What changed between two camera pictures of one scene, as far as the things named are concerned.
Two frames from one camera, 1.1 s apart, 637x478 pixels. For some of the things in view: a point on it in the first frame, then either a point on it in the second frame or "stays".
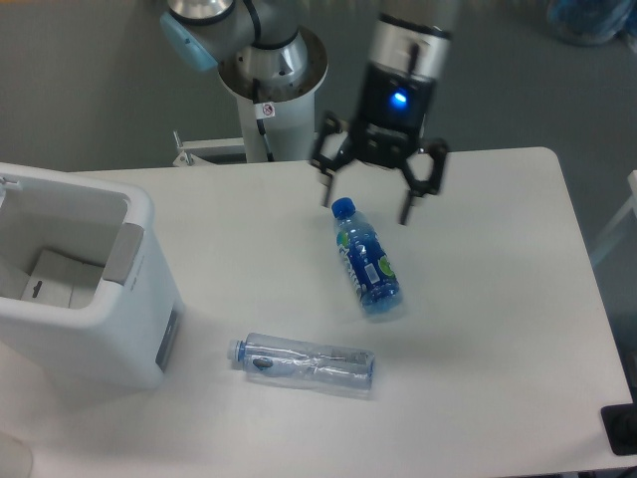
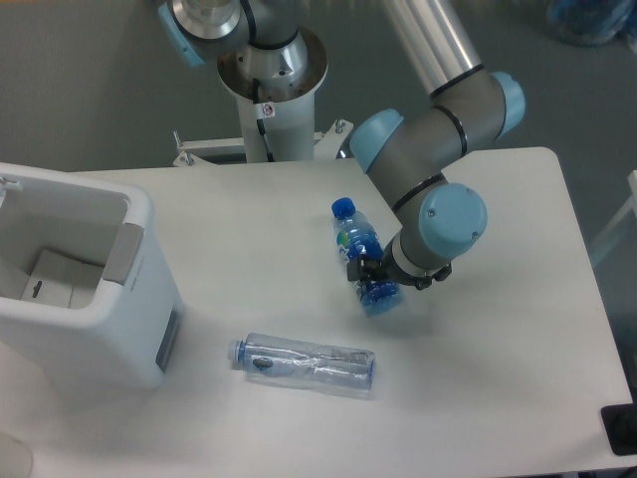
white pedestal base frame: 188,156 stays
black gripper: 393,105 to 383,266
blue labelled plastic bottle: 369,267 stays
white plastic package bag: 62,282 stays
